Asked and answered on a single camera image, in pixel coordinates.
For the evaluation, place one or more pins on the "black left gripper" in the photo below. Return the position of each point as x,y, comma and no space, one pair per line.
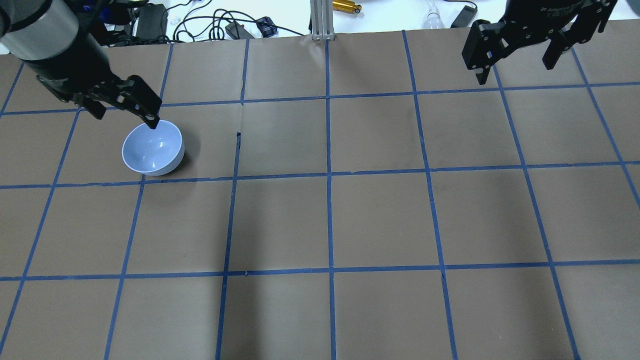
67,64

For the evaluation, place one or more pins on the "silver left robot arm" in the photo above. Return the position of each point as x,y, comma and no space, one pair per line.
56,43

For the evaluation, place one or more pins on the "black power brick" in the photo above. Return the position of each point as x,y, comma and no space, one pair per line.
151,22

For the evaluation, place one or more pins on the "aluminium frame post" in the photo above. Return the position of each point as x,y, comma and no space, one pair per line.
321,18

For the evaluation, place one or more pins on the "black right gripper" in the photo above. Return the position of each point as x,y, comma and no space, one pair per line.
549,16

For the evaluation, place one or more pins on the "black power adapter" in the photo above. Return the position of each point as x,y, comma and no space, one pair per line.
465,17

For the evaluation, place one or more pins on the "light blue bowl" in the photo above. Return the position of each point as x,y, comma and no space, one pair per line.
154,152

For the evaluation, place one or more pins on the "gold cylindrical tool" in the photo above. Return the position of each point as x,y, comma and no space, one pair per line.
346,6

